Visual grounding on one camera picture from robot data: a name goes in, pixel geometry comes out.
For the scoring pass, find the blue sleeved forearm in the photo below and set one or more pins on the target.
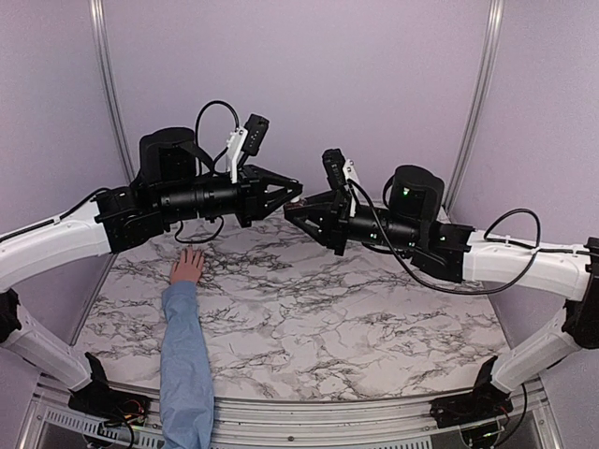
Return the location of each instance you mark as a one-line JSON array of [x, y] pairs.
[[186, 387]]

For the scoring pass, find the front aluminium rail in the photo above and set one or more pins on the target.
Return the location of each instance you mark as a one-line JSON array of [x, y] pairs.
[[252, 423]]

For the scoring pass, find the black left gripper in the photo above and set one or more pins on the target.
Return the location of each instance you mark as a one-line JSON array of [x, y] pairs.
[[255, 204]]

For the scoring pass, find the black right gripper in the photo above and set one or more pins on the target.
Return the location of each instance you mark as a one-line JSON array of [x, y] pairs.
[[333, 215]]

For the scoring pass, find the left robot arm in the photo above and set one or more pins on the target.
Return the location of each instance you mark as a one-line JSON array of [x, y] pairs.
[[175, 183]]

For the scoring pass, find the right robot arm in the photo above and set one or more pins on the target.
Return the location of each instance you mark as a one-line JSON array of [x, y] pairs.
[[432, 252]]

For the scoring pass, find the right aluminium frame post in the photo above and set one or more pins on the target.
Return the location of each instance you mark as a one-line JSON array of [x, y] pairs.
[[481, 90]]

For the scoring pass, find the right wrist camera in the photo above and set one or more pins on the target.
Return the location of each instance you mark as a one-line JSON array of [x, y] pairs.
[[333, 162]]

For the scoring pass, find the red nail polish bottle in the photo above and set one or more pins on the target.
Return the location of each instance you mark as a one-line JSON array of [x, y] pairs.
[[295, 203]]

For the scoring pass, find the mannequin hand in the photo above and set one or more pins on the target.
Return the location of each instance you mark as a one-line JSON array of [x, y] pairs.
[[188, 268]]

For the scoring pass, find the aluminium frame post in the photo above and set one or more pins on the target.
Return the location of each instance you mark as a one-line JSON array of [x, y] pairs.
[[481, 90], [102, 49]]

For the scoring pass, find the left aluminium frame post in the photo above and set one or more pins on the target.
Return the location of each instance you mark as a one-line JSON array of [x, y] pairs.
[[102, 49]]

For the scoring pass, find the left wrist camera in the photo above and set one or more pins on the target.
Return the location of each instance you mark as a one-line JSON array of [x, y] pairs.
[[243, 143]]

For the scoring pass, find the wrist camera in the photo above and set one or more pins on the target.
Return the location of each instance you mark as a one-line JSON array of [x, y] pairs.
[[243, 143], [333, 162]]

